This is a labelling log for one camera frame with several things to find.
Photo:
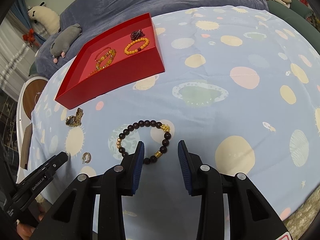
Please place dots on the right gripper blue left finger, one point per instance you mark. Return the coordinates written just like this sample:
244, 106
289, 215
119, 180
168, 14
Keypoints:
136, 167

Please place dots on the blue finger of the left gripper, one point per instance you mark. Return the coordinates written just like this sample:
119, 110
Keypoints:
53, 162

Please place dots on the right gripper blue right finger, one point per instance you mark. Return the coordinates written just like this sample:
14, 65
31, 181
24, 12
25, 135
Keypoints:
186, 166

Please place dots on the gold bangle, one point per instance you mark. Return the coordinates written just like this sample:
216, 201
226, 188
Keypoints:
106, 49

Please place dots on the purple garnet bead strand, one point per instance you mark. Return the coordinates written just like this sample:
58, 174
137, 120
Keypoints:
135, 35

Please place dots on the person's left hand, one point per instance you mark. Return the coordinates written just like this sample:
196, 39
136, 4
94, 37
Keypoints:
25, 231

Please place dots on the brown cardboard piece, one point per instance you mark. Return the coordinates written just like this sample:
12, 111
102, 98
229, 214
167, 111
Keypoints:
25, 148

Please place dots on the gold wristwatch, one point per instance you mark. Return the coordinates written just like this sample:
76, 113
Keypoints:
75, 120

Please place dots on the white round wooden-top stool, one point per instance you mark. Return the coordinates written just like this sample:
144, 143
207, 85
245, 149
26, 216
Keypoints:
28, 98

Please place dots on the light blue planet bedsheet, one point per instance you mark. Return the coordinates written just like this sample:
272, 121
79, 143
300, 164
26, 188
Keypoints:
240, 87

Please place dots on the red open cardboard box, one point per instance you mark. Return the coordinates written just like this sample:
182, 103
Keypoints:
126, 62

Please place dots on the white sheer curtain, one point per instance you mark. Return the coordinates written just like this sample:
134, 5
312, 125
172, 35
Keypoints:
16, 58

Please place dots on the grey plush toy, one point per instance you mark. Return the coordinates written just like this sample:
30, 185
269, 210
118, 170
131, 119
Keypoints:
62, 43

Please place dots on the cream fluffy rug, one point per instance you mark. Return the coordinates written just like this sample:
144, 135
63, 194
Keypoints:
299, 222

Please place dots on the red ribbon bow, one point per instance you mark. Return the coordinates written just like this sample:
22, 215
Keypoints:
29, 37

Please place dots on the white alpaca plush toy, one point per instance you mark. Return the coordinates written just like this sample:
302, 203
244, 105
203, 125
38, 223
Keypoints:
45, 16

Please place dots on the dark blue blanket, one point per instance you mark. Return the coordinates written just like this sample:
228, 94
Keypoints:
97, 16

